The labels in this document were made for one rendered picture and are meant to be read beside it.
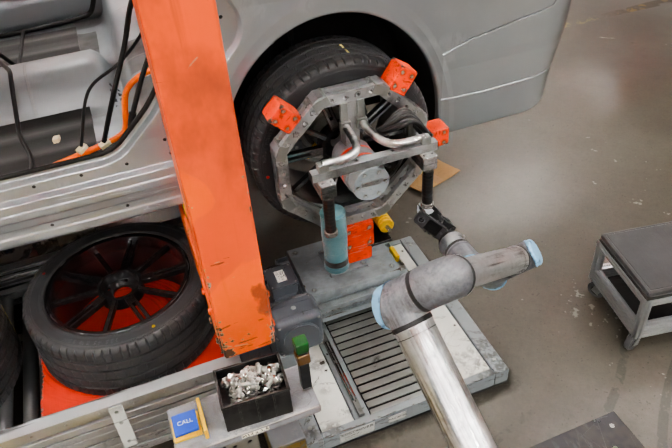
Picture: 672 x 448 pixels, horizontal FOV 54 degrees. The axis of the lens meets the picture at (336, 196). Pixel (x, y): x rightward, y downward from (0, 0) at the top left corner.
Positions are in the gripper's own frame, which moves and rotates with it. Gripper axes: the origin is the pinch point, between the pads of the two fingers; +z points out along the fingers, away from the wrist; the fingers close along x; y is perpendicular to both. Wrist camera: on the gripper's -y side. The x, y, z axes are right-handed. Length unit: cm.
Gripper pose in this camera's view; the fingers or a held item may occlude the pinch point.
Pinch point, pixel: (418, 205)
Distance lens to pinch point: 238.6
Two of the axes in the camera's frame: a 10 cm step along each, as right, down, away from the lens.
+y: 7.2, 3.6, 6.0
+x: 6.0, -7.5, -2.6
